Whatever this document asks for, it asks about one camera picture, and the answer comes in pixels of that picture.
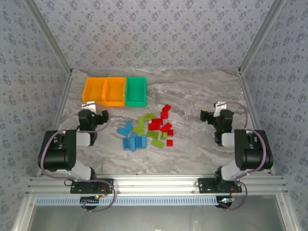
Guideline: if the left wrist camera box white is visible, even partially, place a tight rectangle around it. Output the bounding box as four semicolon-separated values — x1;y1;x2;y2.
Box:
81;101;97;114

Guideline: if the slotted white cable duct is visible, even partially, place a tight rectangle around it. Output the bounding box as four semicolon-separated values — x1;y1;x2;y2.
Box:
36;196;217;207

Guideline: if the green plastic bin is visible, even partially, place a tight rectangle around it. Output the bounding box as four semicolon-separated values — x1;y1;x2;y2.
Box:
124;76;147;107

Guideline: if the aluminium mounting rail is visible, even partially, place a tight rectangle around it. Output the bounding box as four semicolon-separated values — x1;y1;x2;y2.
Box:
26;175;289;196

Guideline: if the orange plastic bin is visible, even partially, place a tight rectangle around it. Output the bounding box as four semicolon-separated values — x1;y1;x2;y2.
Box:
82;77;108;107
102;77;127;107

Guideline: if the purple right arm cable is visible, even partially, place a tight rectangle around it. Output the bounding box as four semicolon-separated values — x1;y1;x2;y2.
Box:
219;101;268;212

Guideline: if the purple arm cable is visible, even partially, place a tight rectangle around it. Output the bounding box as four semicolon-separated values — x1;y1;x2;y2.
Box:
219;101;268;212
39;102;116;213

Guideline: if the aluminium table side rail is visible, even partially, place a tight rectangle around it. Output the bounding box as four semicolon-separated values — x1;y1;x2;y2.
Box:
51;71;74;132
237;69;276;176

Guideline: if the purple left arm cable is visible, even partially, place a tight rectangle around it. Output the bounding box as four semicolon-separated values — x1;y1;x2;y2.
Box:
39;102;116;213

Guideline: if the aluminium frame post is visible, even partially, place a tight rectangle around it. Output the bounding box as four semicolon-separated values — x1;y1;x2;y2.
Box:
24;0;73;74
237;0;288;74

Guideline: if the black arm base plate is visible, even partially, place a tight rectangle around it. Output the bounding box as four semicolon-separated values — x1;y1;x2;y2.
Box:
197;178;243;194
69;178;115;194

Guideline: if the aluminium frame leg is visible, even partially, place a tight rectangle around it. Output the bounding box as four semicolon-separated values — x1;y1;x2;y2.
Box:
11;195;37;231
275;194;300;231

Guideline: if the black controller board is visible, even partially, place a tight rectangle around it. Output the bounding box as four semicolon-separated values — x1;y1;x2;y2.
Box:
80;195;101;210
218;196;235;210

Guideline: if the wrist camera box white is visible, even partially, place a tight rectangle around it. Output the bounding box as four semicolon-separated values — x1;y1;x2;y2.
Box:
213;101;228;117
81;101;97;114

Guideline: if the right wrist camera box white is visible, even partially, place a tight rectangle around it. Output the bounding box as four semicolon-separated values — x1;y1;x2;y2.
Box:
213;101;228;117

